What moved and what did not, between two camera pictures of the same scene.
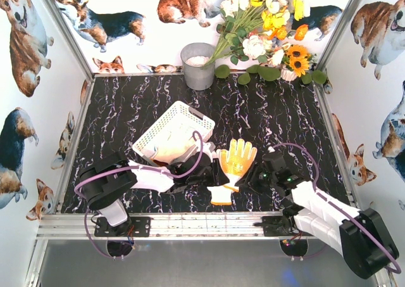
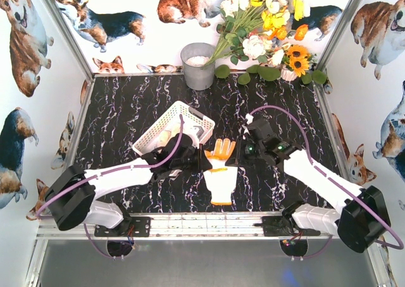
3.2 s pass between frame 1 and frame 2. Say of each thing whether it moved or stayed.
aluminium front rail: stayed
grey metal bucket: stayed
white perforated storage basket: stayed
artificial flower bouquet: stayed
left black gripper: moved
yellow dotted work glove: moved
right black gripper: moved
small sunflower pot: stayed
